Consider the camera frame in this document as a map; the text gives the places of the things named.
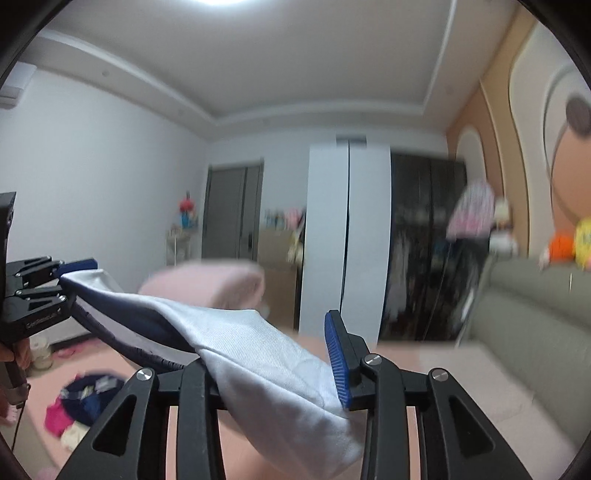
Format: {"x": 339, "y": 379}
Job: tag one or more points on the pink folded blanket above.
{"x": 207, "y": 281}

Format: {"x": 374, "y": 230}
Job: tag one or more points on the yellow plush toy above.
{"x": 584, "y": 240}

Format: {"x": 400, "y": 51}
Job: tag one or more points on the grey door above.
{"x": 226, "y": 207}

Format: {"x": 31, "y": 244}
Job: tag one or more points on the orange plush toy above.
{"x": 561, "y": 247}

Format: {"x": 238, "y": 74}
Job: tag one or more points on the red blue toy figure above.
{"x": 187, "y": 207}

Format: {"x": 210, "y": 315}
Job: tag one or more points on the ceiling light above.
{"x": 226, "y": 2}

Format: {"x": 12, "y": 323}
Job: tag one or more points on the dark wardrobe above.
{"x": 415, "y": 230}

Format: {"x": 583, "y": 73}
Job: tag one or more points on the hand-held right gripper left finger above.
{"x": 196, "y": 392}

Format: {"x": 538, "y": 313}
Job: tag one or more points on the white rack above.
{"x": 178, "y": 247}

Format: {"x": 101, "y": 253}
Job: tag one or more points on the person's left hand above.
{"x": 21, "y": 354}

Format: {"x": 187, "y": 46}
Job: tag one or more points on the white wardrobe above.
{"x": 328, "y": 230}

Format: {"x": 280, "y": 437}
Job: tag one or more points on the white plush toy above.
{"x": 503, "y": 230}

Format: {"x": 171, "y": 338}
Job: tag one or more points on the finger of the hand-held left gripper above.
{"x": 39, "y": 314}
{"x": 41, "y": 270}

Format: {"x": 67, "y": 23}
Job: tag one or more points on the white shirt navy trim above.
{"x": 258, "y": 350}

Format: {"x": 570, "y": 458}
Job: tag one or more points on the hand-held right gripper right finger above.
{"x": 336, "y": 360}

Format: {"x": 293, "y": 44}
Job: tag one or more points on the white air conditioner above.
{"x": 16, "y": 85}

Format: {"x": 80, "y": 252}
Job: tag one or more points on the pile of colourful clothes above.
{"x": 87, "y": 401}

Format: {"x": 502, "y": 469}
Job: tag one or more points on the cardboard box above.
{"x": 277, "y": 286}

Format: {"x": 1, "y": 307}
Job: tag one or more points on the grey-green sofa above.
{"x": 521, "y": 314}

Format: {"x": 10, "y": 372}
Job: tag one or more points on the pink striped cloth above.
{"x": 471, "y": 207}

